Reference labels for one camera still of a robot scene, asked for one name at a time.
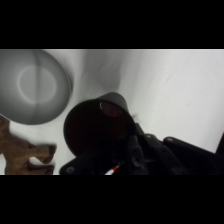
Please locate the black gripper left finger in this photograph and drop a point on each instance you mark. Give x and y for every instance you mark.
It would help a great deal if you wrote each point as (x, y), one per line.
(100, 161)

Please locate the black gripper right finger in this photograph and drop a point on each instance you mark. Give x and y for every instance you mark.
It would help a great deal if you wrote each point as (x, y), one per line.
(180, 158)

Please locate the brown cup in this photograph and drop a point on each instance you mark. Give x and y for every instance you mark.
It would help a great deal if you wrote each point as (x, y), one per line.
(90, 126)

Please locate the grey bowl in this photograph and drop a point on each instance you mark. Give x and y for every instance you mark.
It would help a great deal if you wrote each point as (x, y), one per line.
(33, 86)

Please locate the brown plush animal toy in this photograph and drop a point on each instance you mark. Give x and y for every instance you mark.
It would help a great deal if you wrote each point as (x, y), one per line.
(18, 151)

